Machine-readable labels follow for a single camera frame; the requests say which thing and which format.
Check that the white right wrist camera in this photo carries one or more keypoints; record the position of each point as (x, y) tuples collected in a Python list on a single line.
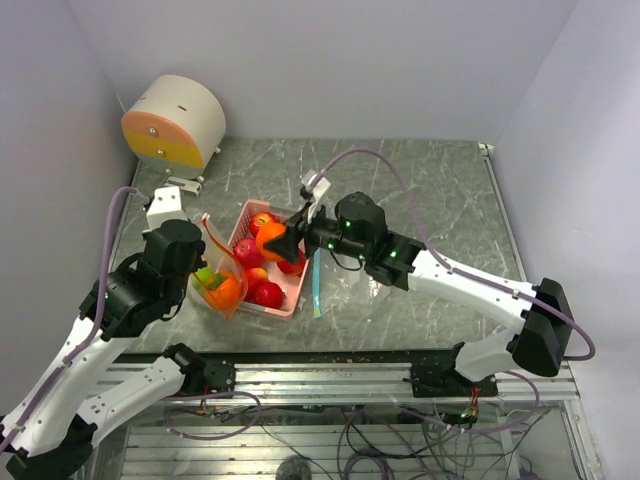
[(313, 191)]

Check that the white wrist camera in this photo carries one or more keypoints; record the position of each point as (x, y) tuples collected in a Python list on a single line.
[(165, 205), (313, 191)]

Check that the pink red apple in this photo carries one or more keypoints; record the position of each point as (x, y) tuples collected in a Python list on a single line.
[(247, 253)]

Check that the red striped apple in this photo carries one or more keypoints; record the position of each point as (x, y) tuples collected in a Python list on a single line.
[(259, 220)]

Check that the green apple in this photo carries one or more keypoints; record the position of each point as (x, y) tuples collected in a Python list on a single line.
[(203, 279)]

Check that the beige cylinder orange face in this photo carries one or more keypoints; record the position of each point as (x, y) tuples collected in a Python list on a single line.
[(176, 126)]

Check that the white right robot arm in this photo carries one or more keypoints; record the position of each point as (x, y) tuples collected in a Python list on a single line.
[(535, 318)]

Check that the round orange fruit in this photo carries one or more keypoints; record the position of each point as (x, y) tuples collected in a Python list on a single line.
[(268, 232)]

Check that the yellow orange peach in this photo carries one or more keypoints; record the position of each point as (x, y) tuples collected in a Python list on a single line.
[(222, 290)]

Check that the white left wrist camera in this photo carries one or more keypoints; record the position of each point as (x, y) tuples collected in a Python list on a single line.
[(165, 205)]

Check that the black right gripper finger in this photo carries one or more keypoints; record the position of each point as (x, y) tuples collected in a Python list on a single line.
[(297, 222), (285, 246)]

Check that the red yellow apple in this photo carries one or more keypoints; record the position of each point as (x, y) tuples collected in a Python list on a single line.
[(255, 277)]

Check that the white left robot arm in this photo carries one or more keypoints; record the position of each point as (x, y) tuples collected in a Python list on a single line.
[(55, 429)]

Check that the red fruit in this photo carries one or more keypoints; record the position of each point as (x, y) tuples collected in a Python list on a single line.
[(268, 294)]

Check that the clear bag blue zipper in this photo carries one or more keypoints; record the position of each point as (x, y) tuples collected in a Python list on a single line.
[(339, 281)]

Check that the clear bag orange zipper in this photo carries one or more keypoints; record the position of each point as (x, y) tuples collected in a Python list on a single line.
[(219, 257)]

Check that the aluminium rail frame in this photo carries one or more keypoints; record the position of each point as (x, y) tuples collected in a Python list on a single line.
[(406, 377)]

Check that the small white bracket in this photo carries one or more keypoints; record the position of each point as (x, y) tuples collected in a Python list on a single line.
[(191, 187)]

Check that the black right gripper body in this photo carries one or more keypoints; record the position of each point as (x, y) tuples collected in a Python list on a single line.
[(326, 233)]

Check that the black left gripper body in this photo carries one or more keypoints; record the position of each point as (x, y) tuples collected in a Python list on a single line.
[(180, 287)]

